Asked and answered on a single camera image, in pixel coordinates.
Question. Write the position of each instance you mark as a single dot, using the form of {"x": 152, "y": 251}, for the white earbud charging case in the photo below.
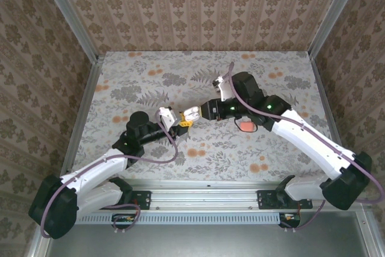
{"x": 195, "y": 109}

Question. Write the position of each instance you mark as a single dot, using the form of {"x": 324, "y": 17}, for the pink silicone case cover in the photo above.
{"x": 247, "y": 126}

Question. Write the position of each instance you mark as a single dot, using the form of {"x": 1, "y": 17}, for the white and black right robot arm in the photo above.
{"x": 306, "y": 136}

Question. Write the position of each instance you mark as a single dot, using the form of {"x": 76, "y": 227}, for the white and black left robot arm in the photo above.
{"x": 96, "y": 169}

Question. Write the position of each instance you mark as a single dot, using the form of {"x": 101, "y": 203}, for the floral printed tablecloth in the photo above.
{"x": 180, "y": 67}

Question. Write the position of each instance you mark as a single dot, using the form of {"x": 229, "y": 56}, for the grey metal sheet panel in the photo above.
{"x": 195, "y": 242}

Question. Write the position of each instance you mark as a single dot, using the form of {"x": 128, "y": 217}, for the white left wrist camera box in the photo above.
{"x": 167, "y": 117}

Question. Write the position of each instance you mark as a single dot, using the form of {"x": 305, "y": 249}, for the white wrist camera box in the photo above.
{"x": 167, "y": 117}
{"x": 224, "y": 91}

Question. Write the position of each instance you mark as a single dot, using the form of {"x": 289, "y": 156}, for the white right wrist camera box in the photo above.
{"x": 224, "y": 91}

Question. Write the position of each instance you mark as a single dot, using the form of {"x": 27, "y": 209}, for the aluminium side rail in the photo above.
{"x": 85, "y": 103}
{"x": 323, "y": 97}

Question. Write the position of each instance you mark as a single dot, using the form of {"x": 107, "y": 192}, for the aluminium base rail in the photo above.
{"x": 204, "y": 196}

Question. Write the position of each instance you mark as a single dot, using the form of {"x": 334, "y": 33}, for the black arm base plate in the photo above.
{"x": 264, "y": 200}
{"x": 142, "y": 200}

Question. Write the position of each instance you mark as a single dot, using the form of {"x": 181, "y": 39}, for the aluminium frame post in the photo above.
{"x": 69, "y": 16}
{"x": 334, "y": 10}

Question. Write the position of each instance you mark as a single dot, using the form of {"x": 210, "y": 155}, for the aluminium lower frame rail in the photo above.
{"x": 368, "y": 239}
{"x": 36, "y": 249}

